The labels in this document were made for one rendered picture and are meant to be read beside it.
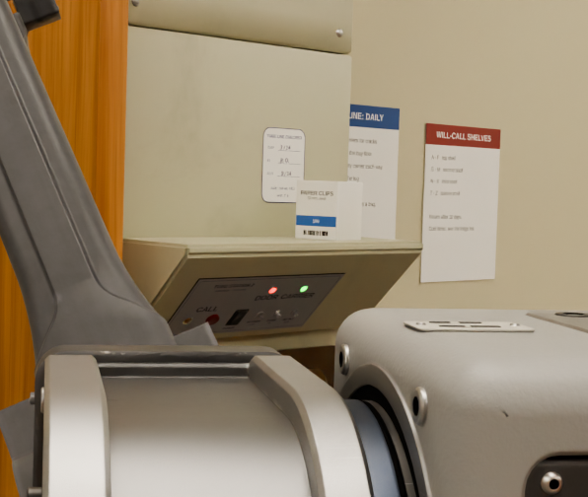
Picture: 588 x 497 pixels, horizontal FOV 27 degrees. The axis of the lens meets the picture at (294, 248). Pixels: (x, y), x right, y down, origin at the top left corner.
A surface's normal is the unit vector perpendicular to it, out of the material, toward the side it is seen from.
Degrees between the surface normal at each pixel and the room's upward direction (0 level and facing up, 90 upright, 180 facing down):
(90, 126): 90
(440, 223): 90
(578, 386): 63
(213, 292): 135
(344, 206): 90
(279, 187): 90
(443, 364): 45
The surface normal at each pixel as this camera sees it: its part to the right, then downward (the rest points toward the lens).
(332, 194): -0.54, 0.03
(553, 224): 0.69, 0.06
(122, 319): -0.04, -0.45
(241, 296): 0.47, 0.75
